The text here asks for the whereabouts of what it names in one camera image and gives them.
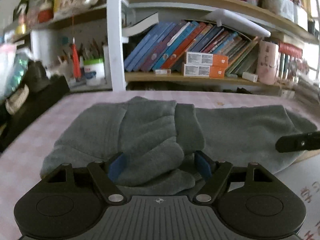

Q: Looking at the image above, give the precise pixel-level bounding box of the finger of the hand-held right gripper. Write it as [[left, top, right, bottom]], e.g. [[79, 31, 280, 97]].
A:
[[275, 131, 320, 153]]

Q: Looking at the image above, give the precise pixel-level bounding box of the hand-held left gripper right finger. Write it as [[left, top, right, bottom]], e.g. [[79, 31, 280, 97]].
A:
[[193, 150, 277, 204]]

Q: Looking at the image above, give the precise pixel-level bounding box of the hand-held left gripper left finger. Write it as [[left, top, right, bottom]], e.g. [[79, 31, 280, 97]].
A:
[[41, 152, 126, 204]]

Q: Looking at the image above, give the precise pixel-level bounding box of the grey sweater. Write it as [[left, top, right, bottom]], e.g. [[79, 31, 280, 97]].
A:
[[41, 96, 319, 197]]

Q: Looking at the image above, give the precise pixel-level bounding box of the stack of magazines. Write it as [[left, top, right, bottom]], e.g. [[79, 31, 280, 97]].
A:
[[280, 75, 320, 108]]

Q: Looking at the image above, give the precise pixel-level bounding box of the white charger adapter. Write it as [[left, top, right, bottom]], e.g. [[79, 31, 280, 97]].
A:
[[242, 72, 258, 82]]

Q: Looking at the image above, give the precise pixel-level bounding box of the pink printed cup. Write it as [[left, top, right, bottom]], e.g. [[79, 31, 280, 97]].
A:
[[256, 41, 280, 85]]

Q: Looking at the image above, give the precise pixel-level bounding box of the pink printed desk mat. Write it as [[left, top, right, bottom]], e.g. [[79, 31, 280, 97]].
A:
[[0, 90, 320, 240]]

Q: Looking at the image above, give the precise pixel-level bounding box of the white jar green lid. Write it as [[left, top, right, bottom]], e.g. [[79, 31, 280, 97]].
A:
[[83, 58, 105, 86]]

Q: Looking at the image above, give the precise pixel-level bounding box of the white wooden bookshelf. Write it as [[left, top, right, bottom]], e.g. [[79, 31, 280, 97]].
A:
[[0, 0, 320, 98]]

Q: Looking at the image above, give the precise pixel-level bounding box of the cup of pencils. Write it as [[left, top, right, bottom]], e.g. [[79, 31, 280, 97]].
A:
[[56, 39, 105, 81]]

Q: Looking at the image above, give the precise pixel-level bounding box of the red tassel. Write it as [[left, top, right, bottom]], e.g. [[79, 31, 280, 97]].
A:
[[71, 37, 82, 79]]

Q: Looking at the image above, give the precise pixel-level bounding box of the row of blue leaning books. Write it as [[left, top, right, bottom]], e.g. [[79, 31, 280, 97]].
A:
[[123, 20, 259, 77]]

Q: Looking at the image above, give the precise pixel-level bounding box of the cream wristwatch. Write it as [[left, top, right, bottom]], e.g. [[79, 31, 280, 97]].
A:
[[5, 84, 30, 115]]

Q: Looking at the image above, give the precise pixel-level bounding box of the white storage box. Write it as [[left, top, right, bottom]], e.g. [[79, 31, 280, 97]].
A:
[[280, 0, 309, 30]]

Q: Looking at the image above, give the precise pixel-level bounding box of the white flat lamp head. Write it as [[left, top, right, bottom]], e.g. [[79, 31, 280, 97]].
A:
[[200, 9, 272, 38]]

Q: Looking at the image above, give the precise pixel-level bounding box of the iridescent teal bag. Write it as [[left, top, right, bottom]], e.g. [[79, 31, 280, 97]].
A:
[[5, 52, 32, 98]]

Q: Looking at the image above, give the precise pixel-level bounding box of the clear pink spray bottle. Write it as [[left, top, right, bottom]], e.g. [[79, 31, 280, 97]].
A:
[[17, 5, 28, 28]]

